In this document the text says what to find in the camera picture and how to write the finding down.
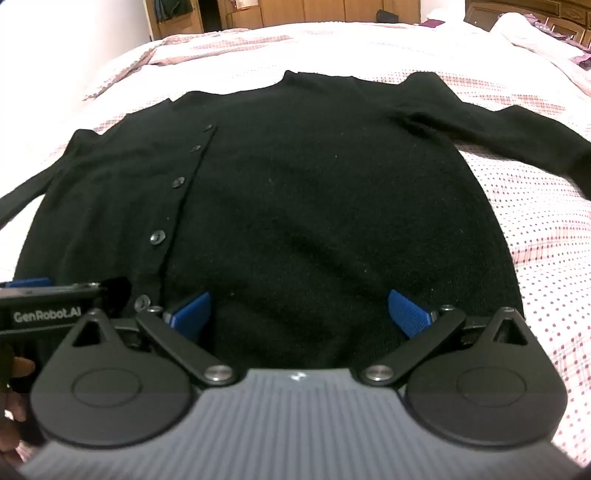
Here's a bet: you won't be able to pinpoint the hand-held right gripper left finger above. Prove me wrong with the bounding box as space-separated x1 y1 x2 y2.
69 291 239 387

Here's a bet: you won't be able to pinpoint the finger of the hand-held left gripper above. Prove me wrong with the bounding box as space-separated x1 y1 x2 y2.
0 277 52 289

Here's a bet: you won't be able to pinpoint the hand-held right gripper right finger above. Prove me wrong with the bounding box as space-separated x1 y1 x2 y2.
360 289 536 387

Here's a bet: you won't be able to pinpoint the black button cardigan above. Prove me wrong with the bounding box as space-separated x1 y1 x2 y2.
0 69 591 371

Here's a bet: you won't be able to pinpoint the dark hanging clothes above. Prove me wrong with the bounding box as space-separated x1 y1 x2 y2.
154 0 195 22

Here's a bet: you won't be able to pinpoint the person's left hand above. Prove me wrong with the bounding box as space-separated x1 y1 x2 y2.
0 356 37 464

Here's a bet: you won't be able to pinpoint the pink plaid blanket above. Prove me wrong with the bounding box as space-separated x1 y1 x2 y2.
0 21 591 464

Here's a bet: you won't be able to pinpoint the wooden wardrobe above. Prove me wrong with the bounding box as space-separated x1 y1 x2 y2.
221 0 422 31

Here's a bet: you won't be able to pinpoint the wooden headboard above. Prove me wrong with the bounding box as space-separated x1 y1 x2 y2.
464 0 591 48

